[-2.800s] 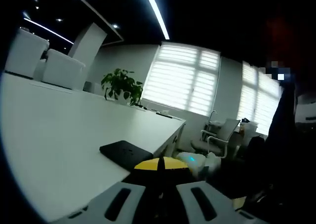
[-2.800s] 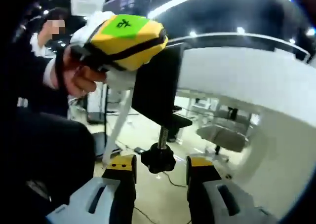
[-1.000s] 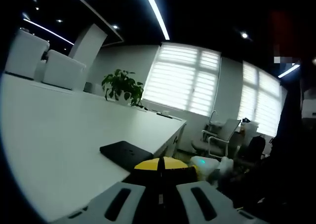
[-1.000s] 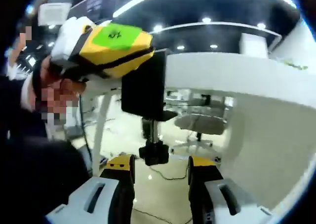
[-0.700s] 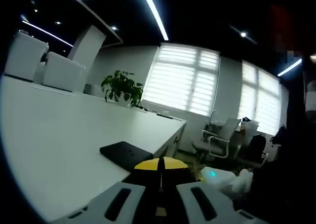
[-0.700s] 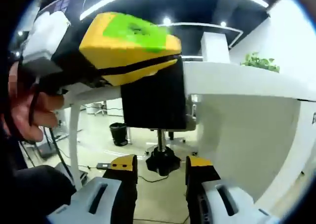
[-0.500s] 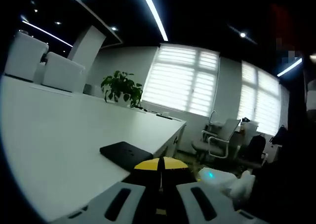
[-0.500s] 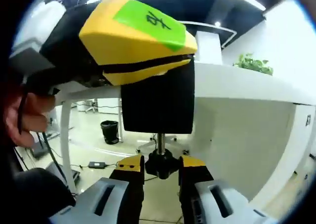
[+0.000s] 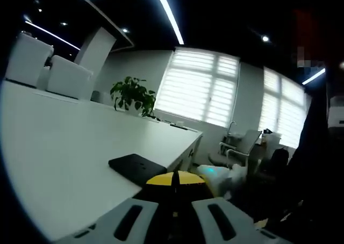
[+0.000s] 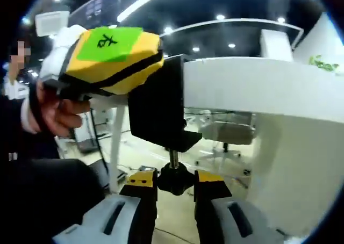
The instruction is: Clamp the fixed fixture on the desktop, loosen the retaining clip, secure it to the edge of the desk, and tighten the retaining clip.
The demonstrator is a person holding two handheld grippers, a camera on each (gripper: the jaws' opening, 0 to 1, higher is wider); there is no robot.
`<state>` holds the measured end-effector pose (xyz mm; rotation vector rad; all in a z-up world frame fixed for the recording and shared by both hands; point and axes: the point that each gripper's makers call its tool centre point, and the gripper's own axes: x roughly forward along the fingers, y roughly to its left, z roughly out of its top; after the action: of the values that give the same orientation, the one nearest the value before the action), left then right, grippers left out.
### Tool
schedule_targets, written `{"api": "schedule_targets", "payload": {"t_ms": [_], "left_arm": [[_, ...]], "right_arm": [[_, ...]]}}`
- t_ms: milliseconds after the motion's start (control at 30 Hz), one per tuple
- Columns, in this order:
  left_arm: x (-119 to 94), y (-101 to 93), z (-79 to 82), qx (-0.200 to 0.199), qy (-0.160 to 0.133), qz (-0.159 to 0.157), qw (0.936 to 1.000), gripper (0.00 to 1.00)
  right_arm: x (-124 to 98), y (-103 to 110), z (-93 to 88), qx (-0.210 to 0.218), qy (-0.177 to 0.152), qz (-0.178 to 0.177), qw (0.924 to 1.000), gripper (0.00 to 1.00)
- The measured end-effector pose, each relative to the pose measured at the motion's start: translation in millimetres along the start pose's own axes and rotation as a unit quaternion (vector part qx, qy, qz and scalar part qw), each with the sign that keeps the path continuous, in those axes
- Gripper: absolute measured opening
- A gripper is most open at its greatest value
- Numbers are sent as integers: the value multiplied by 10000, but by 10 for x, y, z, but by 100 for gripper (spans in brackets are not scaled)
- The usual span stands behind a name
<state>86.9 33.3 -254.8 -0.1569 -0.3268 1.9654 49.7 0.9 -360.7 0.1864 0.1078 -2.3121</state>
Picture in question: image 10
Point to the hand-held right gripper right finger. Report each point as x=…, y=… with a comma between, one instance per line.
x=255, y=228

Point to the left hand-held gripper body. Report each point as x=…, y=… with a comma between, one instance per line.
x=59, y=53

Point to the white ceiling air conditioner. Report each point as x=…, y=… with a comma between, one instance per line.
x=51, y=22

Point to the grey swivel office chair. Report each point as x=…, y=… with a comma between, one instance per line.
x=228, y=133

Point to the long curved ceiling light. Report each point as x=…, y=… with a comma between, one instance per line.
x=139, y=6

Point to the potted green plant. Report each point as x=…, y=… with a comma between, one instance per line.
x=322, y=64

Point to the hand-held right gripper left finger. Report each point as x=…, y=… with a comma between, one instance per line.
x=88, y=228

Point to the dark curved hanging screen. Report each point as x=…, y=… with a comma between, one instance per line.
x=99, y=4

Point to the person's left hand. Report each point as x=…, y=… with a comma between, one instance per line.
x=59, y=117

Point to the white desk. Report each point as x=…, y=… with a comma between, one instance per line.
x=255, y=85

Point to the black clamp fixture with clip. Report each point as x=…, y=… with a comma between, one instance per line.
x=156, y=107

